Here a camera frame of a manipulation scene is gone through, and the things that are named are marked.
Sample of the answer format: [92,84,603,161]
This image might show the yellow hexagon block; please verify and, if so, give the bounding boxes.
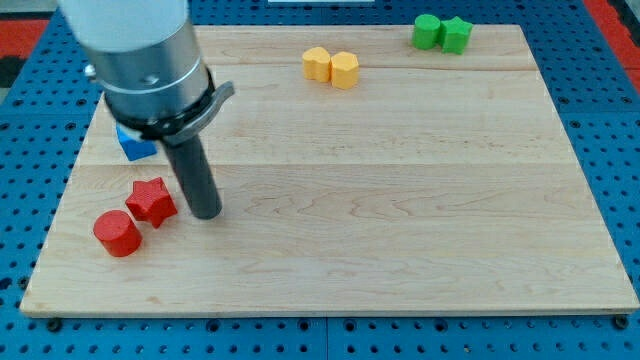
[331,52,359,90]

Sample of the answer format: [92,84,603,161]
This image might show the green cylinder block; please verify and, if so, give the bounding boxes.
[412,14,441,50]

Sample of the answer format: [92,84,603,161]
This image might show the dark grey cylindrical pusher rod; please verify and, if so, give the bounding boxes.
[161,136,222,220]

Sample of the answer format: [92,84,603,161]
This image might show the black flange with grey bracket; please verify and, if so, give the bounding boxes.
[104,71,235,145]

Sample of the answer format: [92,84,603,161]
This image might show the red cylinder block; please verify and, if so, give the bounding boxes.
[93,210,142,257]

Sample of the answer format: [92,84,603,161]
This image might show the blue cube block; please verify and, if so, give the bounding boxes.
[116,125,157,161]

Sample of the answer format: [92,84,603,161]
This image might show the green star block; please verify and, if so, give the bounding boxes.
[438,16,473,55]

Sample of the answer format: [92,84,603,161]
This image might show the red star block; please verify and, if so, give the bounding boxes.
[125,177,178,228]

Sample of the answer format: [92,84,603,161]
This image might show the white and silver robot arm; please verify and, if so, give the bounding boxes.
[58,0,235,219]

